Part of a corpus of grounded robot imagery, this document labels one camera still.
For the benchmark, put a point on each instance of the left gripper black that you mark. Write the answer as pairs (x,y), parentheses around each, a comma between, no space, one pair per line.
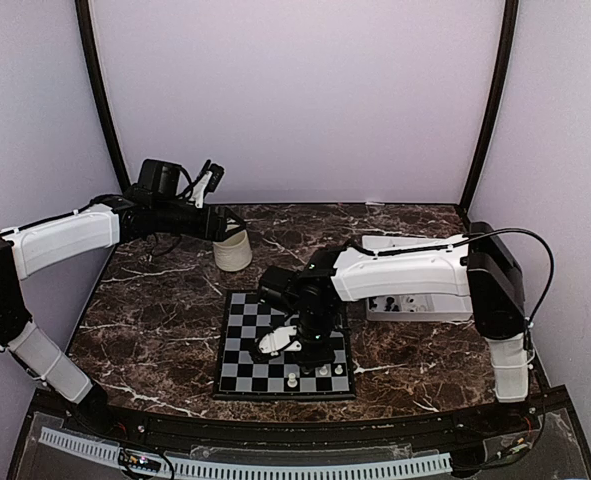
(215,231)

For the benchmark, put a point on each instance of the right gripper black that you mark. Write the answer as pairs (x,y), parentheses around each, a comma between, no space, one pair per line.
(321,356)

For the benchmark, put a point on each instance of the white king chess piece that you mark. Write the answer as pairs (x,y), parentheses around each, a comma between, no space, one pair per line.
(292,380)

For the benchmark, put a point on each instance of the black and grey chessboard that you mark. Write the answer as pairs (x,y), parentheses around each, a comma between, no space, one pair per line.
(242,376)

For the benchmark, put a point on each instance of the white divided plastic tray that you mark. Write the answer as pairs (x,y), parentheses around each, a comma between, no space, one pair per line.
(445,308)

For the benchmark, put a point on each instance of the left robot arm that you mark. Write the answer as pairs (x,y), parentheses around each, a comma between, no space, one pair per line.
(107,221)

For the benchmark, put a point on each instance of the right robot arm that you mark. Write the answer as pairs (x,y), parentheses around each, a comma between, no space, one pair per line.
(476,266)

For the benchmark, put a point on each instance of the black chess pieces pile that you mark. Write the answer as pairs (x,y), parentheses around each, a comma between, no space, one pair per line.
(383,304)

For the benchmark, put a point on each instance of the white ribbed cup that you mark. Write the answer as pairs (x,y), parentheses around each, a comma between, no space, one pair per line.
(233,254)

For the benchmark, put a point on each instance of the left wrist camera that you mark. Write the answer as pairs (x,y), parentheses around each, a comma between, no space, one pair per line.
(207,182)

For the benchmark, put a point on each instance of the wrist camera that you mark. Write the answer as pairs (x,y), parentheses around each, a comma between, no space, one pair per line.
(207,182)
(276,342)

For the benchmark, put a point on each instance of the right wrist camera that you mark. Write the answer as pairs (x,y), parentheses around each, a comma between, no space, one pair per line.
(276,342)

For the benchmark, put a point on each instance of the white slotted cable duct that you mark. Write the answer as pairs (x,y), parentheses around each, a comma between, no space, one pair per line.
(220,463)

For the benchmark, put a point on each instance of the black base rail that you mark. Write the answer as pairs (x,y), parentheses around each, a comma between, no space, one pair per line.
(458,428)

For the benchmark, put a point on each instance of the left black frame post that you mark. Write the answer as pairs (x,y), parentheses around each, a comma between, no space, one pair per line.
(98,89)

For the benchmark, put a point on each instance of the black frame post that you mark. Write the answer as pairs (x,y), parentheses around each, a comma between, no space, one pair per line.
(496,89)
(98,89)

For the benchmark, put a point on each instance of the right black frame post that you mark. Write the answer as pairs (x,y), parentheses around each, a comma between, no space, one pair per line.
(496,89)

